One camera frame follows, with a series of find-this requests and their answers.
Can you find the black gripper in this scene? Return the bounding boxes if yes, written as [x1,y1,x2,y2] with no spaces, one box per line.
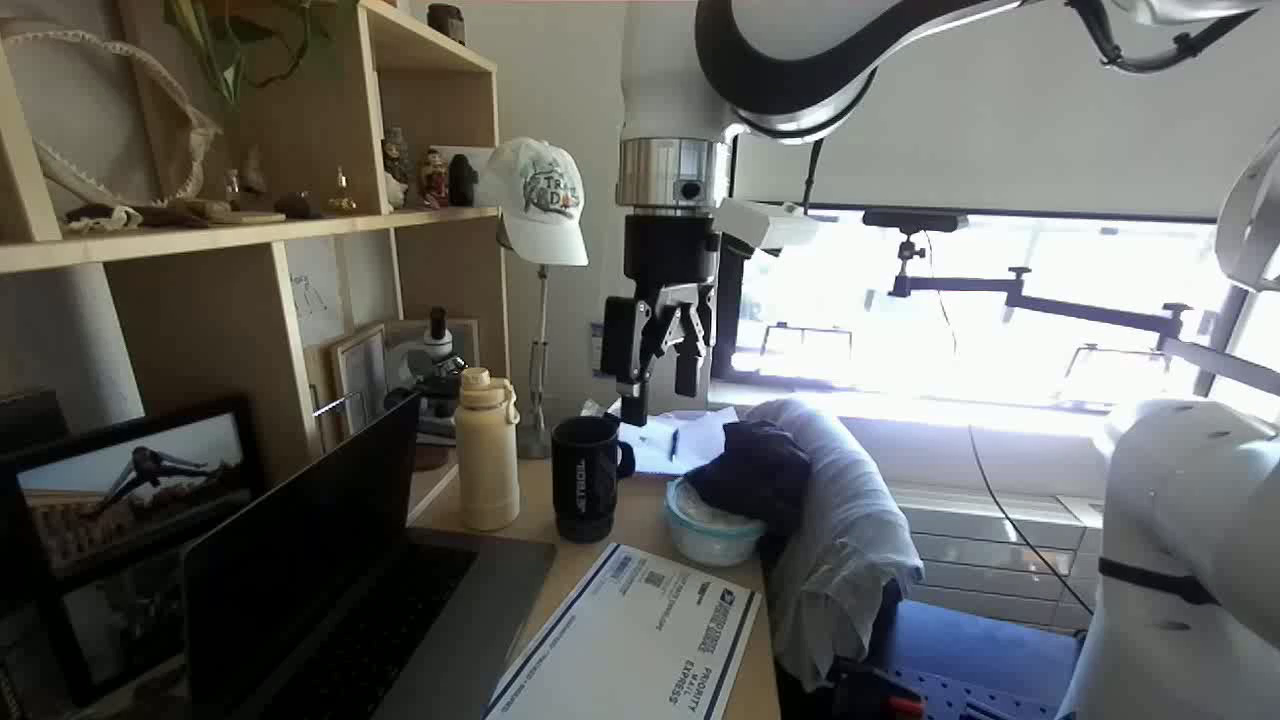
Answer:
[596,208,726,434]

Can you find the dark grey laptop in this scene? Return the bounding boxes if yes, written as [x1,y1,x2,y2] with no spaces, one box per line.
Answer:
[180,394,562,720]

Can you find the white paper sheets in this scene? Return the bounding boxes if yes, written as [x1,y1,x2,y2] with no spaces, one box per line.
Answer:
[612,397,739,479]

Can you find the slim white stand pole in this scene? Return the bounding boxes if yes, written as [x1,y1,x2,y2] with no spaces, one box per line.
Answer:
[521,259,558,459]

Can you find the black mug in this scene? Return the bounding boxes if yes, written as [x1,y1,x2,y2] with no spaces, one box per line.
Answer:
[548,413,642,549]

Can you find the dark cloth bundle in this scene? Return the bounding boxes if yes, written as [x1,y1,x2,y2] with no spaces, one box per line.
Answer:
[685,417,818,544]

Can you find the white baseball cap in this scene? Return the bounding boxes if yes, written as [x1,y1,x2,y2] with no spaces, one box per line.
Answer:
[477,138,593,274]

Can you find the white lidded bowl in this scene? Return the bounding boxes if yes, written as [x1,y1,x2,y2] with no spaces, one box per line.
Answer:
[661,473,768,573]

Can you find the cream water bottle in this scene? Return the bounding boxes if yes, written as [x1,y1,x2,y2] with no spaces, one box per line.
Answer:
[451,363,523,537]

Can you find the black microscope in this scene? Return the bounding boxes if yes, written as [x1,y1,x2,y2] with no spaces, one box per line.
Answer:
[385,306,474,453]

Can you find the black small figurine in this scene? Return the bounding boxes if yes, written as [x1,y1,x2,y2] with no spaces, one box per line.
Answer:
[446,153,483,214]

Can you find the grey jacket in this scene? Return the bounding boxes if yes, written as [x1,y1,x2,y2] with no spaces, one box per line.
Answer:
[735,397,929,696]

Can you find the brown small figurine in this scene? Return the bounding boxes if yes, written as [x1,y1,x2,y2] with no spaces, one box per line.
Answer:
[411,144,451,214]

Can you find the white paper sheet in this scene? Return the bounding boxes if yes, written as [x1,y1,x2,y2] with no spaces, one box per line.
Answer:
[479,537,763,720]

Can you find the dark small jar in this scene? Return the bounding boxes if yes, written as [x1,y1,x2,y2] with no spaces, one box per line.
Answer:
[424,0,474,50]

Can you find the blue perforated board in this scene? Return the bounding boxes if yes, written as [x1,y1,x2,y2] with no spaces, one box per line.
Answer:
[886,598,1081,720]

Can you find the wooden shelf unit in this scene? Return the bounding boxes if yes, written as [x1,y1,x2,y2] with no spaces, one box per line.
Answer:
[0,0,518,598]

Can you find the green potted plant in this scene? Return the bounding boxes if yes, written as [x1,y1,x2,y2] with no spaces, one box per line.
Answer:
[160,0,361,120]

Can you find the black framed photo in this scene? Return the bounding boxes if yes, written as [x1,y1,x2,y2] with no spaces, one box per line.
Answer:
[0,394,273,714]

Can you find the small light picture frame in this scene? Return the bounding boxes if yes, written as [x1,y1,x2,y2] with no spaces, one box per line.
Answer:
[322,317,392,441]

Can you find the thin black hanging cable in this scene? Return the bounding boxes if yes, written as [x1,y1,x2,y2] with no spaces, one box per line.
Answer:
[965,423,1096,617]

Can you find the beige rope loop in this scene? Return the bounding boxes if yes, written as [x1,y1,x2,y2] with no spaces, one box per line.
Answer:
[0,15,229,242]

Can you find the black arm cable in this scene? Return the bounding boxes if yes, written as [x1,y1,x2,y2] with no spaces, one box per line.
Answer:
[1061,0,1259,75]

